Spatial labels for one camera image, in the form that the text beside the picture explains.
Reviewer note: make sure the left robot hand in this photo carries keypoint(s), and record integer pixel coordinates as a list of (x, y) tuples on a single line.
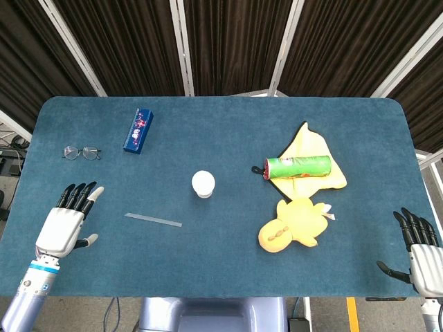
[(60, 226)]

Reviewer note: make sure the blue rectangular box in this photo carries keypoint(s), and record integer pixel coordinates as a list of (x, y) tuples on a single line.
[(138, 131)]

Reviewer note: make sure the black-framed eyeglasses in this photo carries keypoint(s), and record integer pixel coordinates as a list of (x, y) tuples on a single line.
[(71, 152)]

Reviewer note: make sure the black equipment box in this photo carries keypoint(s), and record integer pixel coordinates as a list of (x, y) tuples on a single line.
[(8, 162)]

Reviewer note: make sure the green chips can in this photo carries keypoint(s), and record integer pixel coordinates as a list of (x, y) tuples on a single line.
[(297, 167)]

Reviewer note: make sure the white paper cup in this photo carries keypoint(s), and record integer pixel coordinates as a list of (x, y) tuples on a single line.
[(203, 181)]

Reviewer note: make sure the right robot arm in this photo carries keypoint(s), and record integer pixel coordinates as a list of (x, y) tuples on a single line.
[(434, 314)]

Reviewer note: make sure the dark brown pleated curtain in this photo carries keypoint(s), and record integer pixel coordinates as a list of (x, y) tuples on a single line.
[(121, 41), (235, 41), (425, 103), (27, 52), (346, 41)]

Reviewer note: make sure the yellow cloth with black trim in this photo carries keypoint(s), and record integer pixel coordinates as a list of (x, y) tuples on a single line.
[(308, 145)]

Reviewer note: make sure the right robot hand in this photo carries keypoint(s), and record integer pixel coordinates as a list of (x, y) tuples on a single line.
[(427, 266)]

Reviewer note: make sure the blue felt table cover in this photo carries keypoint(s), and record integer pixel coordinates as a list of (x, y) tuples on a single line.
[(221, 131)]

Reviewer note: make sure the yellow plush toy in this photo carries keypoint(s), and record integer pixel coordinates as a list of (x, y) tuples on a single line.
[(297, 218)]

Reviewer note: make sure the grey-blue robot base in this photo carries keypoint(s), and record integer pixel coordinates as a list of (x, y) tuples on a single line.
[(207, 314)]

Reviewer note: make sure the small black floor box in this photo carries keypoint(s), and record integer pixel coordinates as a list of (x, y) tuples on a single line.
[(297, 325)]

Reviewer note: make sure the clear plastic tube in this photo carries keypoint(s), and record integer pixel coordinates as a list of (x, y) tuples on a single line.
[(152, 219)]

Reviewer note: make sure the white partition frame post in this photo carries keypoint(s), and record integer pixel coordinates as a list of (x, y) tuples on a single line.
[(432, 162), (181, 45), (408, 58), (285, 45), (71, 45), (14, 126)]

